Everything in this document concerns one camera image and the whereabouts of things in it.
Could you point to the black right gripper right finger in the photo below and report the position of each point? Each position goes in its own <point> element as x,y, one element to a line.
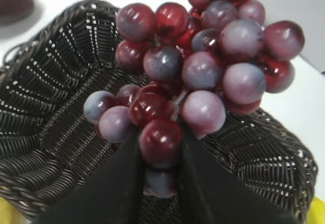
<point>208,193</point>

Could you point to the dark red apple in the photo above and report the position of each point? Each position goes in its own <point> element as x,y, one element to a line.
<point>14,10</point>

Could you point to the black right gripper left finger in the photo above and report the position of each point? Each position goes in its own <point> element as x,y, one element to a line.
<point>113,195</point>

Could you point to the dark brown woven basket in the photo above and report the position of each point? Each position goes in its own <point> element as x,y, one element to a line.
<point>49,149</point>

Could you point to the orange yellow mango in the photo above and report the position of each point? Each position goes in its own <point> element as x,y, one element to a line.
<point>9,214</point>

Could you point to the yellow banana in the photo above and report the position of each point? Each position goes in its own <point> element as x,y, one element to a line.
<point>316,213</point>

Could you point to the purple grape bunch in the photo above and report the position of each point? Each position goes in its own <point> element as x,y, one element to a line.
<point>218,56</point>

